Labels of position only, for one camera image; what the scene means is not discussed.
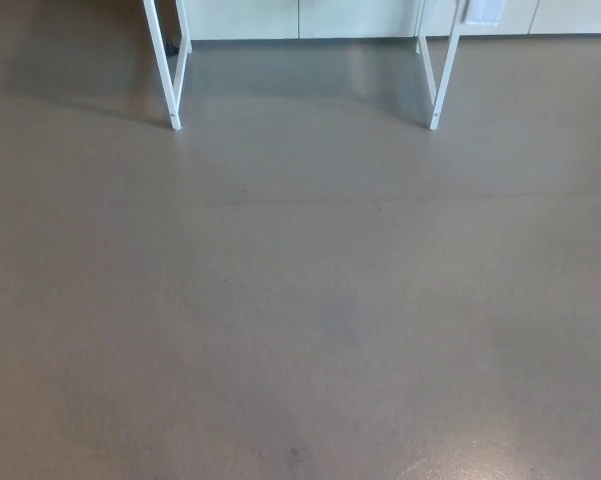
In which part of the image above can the white cabinet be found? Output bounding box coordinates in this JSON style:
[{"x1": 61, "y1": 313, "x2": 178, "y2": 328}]
[{"x1": 182, "y1": 0, "x2": 601, "y2": 41}]

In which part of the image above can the white metal-frame table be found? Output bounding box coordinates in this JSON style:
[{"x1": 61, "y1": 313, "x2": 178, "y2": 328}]
[{"x1": 142, "y1": 0, "x2": 471, "y2": 132}]

